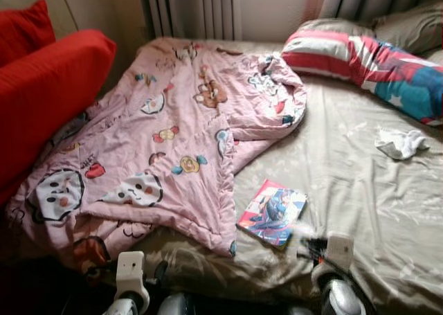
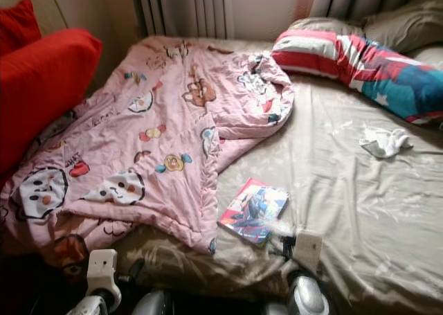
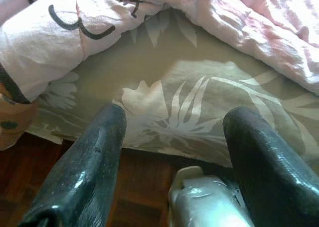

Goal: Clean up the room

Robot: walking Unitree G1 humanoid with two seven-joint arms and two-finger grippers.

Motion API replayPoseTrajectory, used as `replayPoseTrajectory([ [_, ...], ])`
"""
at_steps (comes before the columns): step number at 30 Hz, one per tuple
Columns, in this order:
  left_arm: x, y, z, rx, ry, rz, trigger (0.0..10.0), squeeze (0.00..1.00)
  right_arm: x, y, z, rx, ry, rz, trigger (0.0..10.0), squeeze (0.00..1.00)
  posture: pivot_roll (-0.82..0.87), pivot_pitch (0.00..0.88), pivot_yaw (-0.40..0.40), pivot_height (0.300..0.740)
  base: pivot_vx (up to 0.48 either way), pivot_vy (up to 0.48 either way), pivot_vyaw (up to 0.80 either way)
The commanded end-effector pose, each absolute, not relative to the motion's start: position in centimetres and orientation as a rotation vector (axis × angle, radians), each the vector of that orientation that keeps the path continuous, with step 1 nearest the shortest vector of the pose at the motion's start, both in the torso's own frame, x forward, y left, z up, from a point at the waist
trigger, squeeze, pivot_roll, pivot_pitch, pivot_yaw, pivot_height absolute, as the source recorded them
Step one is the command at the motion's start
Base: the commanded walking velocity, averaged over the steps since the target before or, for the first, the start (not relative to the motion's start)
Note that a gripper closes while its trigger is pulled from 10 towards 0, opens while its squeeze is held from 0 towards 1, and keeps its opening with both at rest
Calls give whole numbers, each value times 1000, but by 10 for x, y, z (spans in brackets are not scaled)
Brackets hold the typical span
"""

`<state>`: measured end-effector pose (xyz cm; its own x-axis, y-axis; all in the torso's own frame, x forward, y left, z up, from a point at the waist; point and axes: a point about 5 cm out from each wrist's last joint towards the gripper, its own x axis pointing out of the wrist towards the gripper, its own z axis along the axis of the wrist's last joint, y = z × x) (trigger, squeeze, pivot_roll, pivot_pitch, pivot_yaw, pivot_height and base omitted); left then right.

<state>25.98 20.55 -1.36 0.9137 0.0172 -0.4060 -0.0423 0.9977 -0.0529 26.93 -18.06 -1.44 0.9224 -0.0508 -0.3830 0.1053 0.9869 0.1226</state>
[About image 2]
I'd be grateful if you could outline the red white blue bolster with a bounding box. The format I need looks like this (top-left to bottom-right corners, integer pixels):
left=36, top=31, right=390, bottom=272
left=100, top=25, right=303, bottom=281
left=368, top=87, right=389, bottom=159
left=271, top=30, right=443, bottom=125

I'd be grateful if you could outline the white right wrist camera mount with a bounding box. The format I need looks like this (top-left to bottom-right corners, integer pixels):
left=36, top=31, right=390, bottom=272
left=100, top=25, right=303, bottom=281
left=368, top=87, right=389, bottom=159
left=294, top=232, right=324, bottom=269

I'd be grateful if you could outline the crumpled white cloth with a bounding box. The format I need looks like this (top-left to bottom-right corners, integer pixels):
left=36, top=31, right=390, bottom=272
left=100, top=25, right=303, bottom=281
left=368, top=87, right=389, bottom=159
left=360, top=127, right=414, bottom=159

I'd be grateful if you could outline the pink cartoon print blanket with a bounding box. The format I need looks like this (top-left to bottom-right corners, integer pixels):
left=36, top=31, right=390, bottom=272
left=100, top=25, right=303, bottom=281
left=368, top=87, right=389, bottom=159
left=0, top=37, right=295, bottom=278

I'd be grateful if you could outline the beige leaf pattern bed sheet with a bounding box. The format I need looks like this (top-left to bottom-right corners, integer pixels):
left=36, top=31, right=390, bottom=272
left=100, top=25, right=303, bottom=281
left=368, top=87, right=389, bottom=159
left=111, top=37, right=443, bottom=315

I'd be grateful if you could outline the brown pillow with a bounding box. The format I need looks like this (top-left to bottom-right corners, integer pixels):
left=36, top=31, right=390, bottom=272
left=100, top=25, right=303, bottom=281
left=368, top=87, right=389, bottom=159
left=363, top=0, right=443, bottom=53

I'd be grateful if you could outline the colourful picture book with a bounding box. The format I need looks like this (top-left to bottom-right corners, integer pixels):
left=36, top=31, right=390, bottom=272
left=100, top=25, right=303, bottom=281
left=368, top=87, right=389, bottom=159
left=218, top=178, right=290, bottom=245

